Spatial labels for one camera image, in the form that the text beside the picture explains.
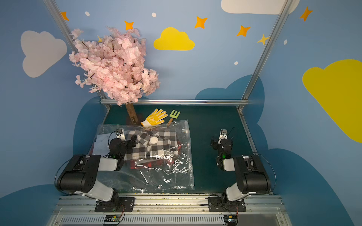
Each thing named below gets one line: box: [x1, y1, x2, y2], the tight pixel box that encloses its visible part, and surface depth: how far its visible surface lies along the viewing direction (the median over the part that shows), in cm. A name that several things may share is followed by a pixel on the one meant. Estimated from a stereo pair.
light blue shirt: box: [92, 132, 114, 157], surface depth 95 cm
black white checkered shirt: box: [123, 129, 179, 161], surface depth 91 cm
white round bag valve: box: [149, 136, 159, 145], surface depth 93 cm
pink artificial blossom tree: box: [69, 26, 160, 124], surface depth 69 cm
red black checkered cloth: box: [130, 159, 174, 170], surface depth 87 cm
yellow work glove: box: [140, 108, 169, 128], surface depth 117 cm
